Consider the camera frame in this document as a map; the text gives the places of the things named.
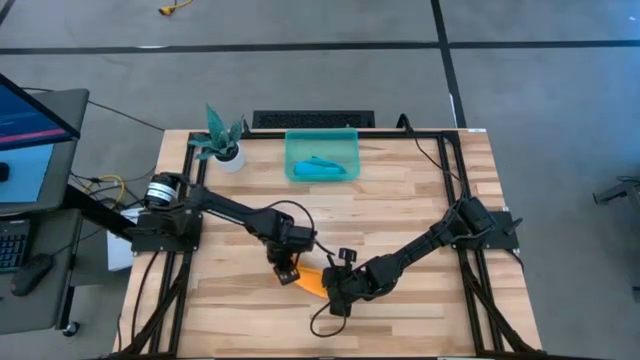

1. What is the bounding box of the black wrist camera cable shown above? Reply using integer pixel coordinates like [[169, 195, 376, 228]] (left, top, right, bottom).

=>
[[309, 299, 349, 339], [264, 199, 336, 257]]

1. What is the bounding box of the grey laptop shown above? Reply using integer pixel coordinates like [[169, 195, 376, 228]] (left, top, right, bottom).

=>
[[0, 88, 90, 217]]

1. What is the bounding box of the black aluminium table frame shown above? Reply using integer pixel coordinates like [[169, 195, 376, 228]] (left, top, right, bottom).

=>
[[117, 128, 539, 359]]

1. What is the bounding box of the teal plastic basket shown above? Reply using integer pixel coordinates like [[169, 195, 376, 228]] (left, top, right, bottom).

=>
[[283, 127, 361, 184]]

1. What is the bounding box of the teal microfiber towel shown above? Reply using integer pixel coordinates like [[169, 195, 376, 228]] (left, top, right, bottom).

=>
[[293, 155, 348, 176]]

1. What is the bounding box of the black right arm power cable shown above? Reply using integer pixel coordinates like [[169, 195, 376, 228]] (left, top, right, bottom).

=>
[[397, 113, 469, 201]]

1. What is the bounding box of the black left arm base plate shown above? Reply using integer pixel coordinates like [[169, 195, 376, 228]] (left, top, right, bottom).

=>
[[130, 212, 204, 254]]

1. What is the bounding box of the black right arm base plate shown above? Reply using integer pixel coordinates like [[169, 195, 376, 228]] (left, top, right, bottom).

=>
[[448, 209, 524, 252]]

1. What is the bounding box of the thin black floor cable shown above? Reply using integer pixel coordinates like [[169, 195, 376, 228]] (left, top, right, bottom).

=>
[[22, 87, 166, 132]]

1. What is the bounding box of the black computer mouse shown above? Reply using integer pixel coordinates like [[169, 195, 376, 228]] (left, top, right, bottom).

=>
[[9, 253, 54, 298]]

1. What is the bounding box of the white box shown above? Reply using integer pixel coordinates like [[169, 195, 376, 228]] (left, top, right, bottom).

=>
[[106, 207, 144, 272]]

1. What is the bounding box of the orange microfiber towel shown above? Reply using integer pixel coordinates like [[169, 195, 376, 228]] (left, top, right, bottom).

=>
[[292, 265, 330, 300]]

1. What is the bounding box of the black-framed computer monitor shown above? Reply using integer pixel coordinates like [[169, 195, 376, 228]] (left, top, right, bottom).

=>
[[0, 73, 81, 152]]

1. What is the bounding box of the black stand with cable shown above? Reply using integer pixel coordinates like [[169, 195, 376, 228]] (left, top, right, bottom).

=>
[[592, 177, 640, 206]]

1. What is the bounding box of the yellow floor cable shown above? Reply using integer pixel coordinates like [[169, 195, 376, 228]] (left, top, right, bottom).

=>
[[158, 0, 194, 16]]

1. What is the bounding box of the green plant in white pot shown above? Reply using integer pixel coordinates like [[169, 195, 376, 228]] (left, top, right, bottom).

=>
[[188, 103, 247, 175]]

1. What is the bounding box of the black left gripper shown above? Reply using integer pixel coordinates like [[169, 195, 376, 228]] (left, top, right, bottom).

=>
[[267, 219, 317, 287]]

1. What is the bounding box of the black keyboard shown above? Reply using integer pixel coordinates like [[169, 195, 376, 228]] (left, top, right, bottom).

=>
[[0, 219, 32, 274]]

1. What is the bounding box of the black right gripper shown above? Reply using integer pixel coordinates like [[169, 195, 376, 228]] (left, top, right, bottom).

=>
[[322, 247, 386, 318]]

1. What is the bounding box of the grey cart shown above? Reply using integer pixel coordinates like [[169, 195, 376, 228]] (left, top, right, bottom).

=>
[[0, 208, 84, 335]]

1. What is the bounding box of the black floor vent grate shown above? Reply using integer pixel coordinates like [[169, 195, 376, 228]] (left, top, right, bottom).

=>
[[251, 109, 376, 130]]

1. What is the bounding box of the black diagonal support bar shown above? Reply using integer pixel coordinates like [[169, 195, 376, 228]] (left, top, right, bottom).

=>
[[64, 185, 136, 241]]

